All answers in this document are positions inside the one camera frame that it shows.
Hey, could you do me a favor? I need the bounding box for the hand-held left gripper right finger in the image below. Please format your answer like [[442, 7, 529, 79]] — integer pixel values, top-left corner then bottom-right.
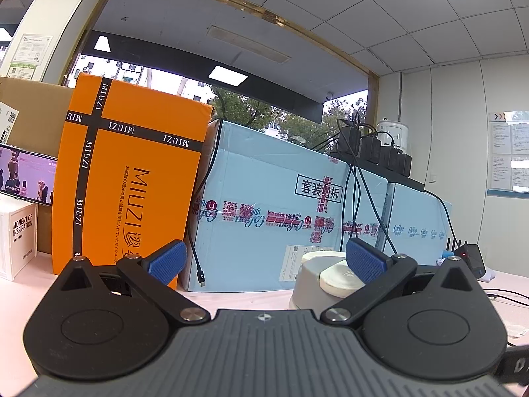
[[321, 238, 485, 324]]

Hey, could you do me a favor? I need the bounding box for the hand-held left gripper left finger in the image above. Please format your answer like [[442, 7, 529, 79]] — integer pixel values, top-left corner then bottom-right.
[[49, 239, 211, 324]]

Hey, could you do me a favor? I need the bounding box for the grey container with white lid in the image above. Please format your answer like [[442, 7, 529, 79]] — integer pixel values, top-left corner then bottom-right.
[[288, 250, 369, 312]]

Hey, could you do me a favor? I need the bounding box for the small light blue cardboard box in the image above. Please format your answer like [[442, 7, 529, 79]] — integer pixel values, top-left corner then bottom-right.
[[386, 181, 454, 266]]

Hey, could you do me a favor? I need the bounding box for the orange cardboard box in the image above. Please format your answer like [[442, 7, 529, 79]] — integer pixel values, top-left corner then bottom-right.
[[51, 73, 216, 291]]

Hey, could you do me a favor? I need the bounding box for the black router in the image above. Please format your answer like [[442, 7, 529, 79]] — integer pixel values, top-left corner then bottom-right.
[[444, 237, 468, 256]]

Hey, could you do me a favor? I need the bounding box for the black power strip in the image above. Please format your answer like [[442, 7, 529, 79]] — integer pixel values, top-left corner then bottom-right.
[[329, 151, 427, 193]]

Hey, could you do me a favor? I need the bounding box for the black device with red light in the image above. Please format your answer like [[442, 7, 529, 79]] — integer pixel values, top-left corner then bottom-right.
[[453, 243, 487, 279]]

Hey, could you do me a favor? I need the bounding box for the large light blue cardboard box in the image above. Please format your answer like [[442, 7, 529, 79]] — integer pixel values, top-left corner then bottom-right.
[[187, 119, 392, 295]]

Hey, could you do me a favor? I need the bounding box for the white cylindrical appliance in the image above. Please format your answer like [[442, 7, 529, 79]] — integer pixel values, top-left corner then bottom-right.
[[376, 119, 411, 158]]

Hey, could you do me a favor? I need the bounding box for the white printed box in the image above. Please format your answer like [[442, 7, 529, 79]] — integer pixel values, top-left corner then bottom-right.
[[0, 202, 39, 283]]

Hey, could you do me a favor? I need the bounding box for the phone with lit screen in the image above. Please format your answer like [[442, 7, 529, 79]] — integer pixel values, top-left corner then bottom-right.
[[0, 143, 59, 206]]

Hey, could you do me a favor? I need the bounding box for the brown cardboard box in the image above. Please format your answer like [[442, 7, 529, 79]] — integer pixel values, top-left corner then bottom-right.
[[0, 76, 76, 256]]

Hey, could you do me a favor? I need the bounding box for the white paper tag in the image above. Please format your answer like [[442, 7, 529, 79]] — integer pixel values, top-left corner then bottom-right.
[[0, 101, 21, 146]]

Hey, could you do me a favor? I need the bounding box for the black adapter cable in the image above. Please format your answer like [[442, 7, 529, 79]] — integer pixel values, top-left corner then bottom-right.
[[337, 111, 364, 253], [310, 123, 398, 257]]

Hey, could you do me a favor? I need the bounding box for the black usb cable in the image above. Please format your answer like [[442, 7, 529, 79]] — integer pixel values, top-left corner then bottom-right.
[[187, 120, 224, 289]]

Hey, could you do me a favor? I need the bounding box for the black table cable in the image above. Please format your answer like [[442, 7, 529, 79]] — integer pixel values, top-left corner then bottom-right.
[[484, 287, 529, 303]]

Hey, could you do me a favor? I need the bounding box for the black power strip cable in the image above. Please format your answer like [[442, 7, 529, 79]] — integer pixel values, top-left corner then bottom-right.
[[423, 189, 456, 254]]

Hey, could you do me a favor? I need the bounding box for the wall poster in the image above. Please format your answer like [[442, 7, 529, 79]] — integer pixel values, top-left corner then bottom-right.
[[486, 110, 529, 196]]

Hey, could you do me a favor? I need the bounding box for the green wall notice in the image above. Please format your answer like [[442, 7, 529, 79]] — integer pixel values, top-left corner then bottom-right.
[[6, 64, 38, 80]]

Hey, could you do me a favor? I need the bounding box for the white wall notice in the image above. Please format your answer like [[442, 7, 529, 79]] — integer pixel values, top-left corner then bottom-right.
[[11, 34, 54, 67]]

